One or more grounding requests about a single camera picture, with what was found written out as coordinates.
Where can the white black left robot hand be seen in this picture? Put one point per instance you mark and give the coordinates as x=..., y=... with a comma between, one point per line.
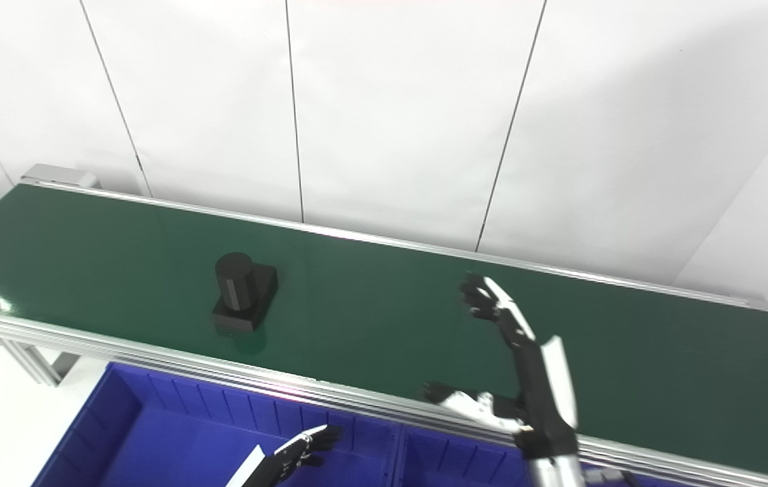
x=276, y=467

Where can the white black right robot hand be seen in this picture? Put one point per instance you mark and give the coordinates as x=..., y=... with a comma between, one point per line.
x=543, y=399

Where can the black block with cylinder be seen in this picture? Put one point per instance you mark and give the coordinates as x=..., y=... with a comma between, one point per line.
x=242, y=294

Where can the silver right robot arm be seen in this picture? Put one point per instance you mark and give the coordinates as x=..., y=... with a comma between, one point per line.
x=556, y=473

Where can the blue plastic bin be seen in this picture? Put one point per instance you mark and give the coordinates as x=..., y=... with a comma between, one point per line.
x=451, y=467
x=154, y=439

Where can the green conveyor belt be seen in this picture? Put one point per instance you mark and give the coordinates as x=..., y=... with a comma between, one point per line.
x=154, y=355
x=370, y=318

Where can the aluminium conveyor leg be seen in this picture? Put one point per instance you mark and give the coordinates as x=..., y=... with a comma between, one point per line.
x=39, y=362

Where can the grey conveyor motor housing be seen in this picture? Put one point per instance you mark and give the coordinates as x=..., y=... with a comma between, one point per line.
x=59, y=177

